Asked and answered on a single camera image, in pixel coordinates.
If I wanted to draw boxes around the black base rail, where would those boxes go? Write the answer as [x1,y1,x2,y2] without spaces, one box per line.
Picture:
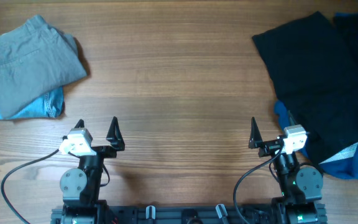
[50,203,328,224]

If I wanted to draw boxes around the right white rail clip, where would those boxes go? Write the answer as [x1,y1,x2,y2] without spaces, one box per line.
[215,203,228,220]

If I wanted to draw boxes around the folded light blue jeans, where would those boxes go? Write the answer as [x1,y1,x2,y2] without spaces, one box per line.
[0,86,64,120]

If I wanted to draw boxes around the black shorts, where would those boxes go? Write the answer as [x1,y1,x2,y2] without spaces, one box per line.
[252,11,358,164]

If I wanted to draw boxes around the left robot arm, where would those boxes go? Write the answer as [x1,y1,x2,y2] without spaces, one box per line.
[51,117,125,224]

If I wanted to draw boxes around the folded grey trousers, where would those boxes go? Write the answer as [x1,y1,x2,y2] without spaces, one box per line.
[0,15,87,119]

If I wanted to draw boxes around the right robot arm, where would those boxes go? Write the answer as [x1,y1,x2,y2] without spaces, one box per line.
[249,118,323,224]

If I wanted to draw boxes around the blue garment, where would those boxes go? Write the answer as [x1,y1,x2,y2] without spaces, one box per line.
[273,100,358,179]

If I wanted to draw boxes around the left white rail clip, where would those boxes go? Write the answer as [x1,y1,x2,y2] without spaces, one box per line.
[145,205,156,220]

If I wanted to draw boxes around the white rail clip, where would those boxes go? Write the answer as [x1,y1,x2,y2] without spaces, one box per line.
[145,205,156,220]
[215,203,228,220]

